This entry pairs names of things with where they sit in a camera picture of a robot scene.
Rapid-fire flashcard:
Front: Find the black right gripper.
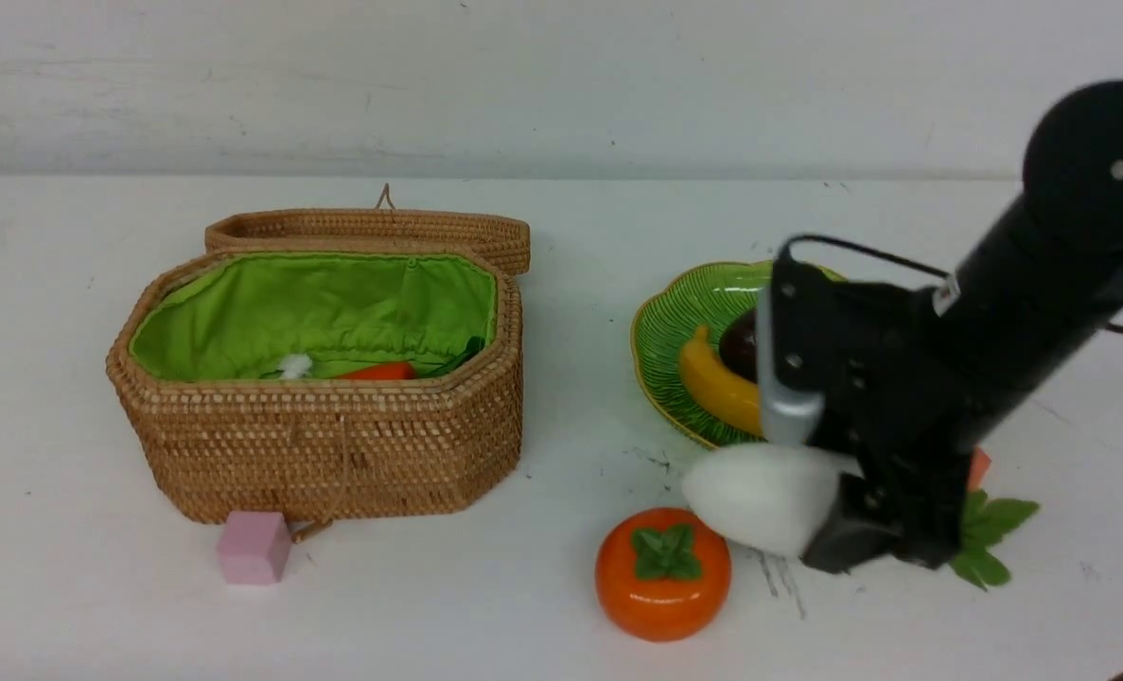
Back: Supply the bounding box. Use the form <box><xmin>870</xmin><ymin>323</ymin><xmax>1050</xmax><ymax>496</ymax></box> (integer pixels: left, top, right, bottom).
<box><xmin>800</xmin><ymin>283</ymin><xmax>971</xmax><ymax>574</ymax></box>

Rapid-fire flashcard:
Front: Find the white radish with leaves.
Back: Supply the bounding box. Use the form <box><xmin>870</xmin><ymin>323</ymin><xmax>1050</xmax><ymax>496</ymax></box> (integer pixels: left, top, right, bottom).
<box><xmin>682</xmin><ymin>443</ymin><xmax>1041</xmax><ymax>591</ymax></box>

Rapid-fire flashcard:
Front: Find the yellow banana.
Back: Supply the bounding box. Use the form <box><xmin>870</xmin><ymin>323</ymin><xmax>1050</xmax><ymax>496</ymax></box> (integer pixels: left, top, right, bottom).
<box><xmin>677</xmin><ymin>324</ymin><xmax>763</xmax><ymax>439</ymax></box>

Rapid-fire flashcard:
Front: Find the dark purple plum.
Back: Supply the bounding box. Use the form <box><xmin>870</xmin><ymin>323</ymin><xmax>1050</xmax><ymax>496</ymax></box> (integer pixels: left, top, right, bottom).
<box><xmin>718</xmin><ymin>307</ymin><xmax>759</xmax><ymax>383</ymax></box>

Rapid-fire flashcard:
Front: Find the red chili pepper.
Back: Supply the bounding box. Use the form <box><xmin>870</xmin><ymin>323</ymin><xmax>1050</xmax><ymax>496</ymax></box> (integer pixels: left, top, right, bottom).
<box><xmin>335</xmin><ymin>361</ymin><xmax>417</xmax><ymax>382</ymax></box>

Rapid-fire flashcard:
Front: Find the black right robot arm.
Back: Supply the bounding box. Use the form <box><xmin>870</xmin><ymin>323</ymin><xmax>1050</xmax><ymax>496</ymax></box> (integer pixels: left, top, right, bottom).
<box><xmin>757</xmin><ymin>80</ymin><xmax>1123</xmax><ymax>574</ymax></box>

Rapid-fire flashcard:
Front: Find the orange foam cube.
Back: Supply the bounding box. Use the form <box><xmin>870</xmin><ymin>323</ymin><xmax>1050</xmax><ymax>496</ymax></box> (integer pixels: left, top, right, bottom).
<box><xmin>967</xmin><ymin>447</ymin><xmax>990</xmax><ymax>492</ymax></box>

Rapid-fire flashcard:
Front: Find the orange persimmon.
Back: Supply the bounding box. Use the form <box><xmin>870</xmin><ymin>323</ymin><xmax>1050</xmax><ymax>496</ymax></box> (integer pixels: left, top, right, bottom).
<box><xmin>594</xmin><ymin>507</ymin><xmax>733</xmax><ymax>642</ymax></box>

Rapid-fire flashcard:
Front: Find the green glass plate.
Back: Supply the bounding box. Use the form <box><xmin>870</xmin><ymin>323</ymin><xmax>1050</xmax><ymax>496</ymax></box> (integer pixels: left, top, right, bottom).
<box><xmin>630</xmin><ymin>261</ymin><xmax>846</xmax><ymax>450</ymax></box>

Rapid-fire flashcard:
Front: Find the wicker basket lid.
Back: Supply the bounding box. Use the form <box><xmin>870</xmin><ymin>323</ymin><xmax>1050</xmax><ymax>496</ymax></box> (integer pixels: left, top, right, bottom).
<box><xmin>203</xmin><ymin>185</ymin><xmax>532</xmax><ymax>276</ymax></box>

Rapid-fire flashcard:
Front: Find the woven wicker basket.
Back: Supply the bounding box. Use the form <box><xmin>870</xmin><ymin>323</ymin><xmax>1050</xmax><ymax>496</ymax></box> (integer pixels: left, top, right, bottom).
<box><xmin>106</xmin><ymin>247</ymin><xmax>524</xmax><ymax>523</ymax></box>

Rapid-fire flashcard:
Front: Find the white garlic in basket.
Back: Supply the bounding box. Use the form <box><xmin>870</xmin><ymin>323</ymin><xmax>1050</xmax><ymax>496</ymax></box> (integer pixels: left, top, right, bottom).
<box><xmin>277</xmin><ymin>354</ymin><xmax>313</xmax><ymax>380</ymax></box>

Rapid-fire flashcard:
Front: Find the pink foam cube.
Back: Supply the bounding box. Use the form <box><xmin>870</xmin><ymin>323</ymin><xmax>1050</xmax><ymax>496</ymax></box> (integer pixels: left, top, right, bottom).
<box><xmin>216</xmin><ymin>510</ymin><xmax>292</xmax><ymax>585</ymax></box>

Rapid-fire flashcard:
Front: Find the green fabric basket liner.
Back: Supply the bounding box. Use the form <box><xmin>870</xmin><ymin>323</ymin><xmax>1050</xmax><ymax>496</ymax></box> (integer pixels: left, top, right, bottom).
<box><xmin>129</xmin><ymin>252</ymin><xmax>497</xmax><ymax>382</ymax></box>

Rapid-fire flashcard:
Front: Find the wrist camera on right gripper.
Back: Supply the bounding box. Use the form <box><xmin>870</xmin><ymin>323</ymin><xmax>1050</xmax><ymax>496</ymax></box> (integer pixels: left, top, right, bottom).
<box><xmin>756</xmin><ymin>236</ymin><xmax>833</xmax><ymax>445</ymax></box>

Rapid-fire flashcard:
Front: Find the black cable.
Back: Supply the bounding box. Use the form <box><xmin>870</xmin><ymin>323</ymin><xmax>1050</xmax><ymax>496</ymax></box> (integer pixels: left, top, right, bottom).
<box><xmin>779</xmin><ymin>234</ymin><xmax>1123</xmax><ymax>341</ymax></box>

